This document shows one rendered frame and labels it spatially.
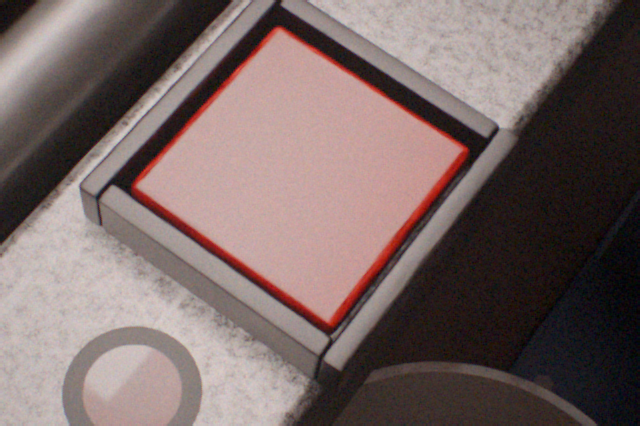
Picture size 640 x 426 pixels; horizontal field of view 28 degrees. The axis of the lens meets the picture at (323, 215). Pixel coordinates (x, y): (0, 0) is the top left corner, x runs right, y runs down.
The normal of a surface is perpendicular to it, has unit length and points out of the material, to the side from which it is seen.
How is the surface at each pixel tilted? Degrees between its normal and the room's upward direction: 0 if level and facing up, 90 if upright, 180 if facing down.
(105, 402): 0
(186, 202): 0
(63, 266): 0
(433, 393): 87
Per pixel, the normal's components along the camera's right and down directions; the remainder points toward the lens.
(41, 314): 0.07, -0.43
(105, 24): 0.49, -0.08
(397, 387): 0.22, 0.86
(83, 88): 0.66, 0.14
